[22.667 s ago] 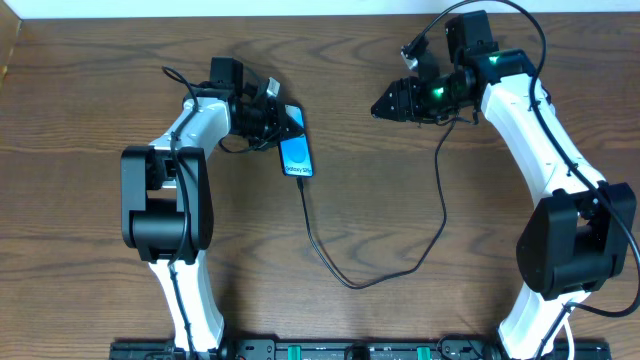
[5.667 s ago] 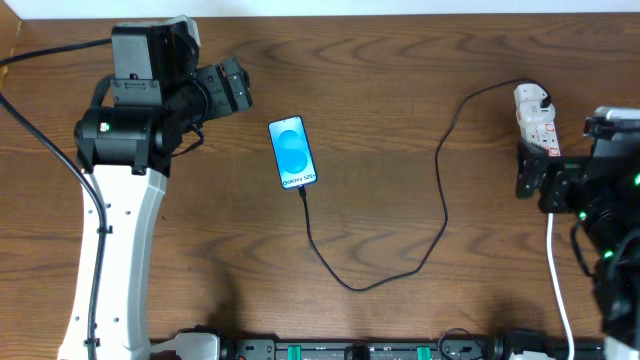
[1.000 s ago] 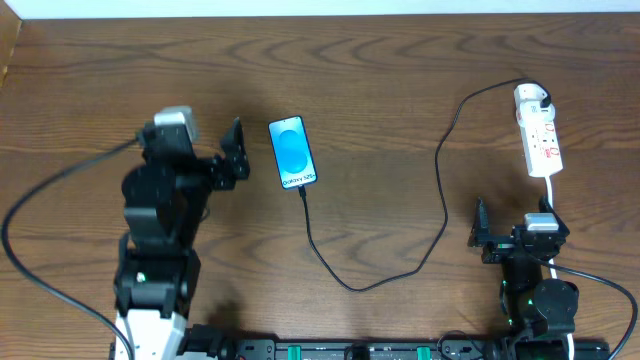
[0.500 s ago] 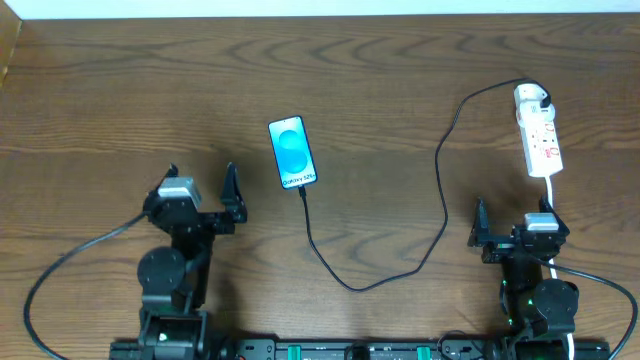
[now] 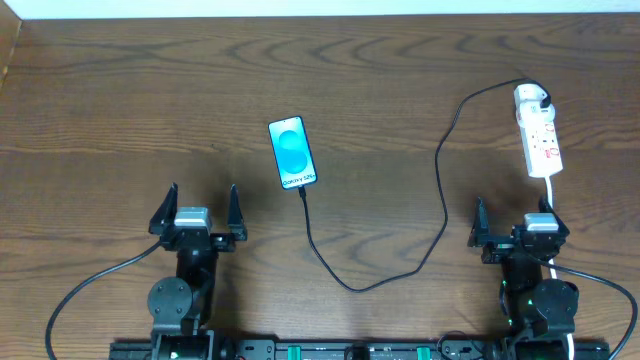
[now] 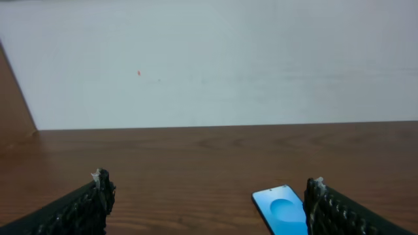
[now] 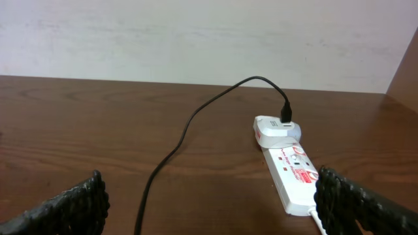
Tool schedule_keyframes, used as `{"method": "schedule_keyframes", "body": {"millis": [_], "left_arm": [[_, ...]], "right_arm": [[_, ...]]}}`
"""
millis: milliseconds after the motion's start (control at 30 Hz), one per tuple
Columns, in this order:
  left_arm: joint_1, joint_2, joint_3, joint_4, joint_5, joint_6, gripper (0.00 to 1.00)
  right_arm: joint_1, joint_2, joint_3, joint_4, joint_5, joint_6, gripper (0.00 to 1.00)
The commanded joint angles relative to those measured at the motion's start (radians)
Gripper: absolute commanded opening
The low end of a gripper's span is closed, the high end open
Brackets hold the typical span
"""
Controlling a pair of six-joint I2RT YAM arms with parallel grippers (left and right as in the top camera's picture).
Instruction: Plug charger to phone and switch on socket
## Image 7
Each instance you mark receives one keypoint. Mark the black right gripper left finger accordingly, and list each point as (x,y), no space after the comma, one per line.
(82,209)

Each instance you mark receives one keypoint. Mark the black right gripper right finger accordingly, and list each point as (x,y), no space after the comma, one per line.
(345,207)

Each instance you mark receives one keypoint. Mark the white power strip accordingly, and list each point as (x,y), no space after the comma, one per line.
(294,177)

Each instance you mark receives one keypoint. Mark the white USB charger plug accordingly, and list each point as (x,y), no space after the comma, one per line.
(271,133)

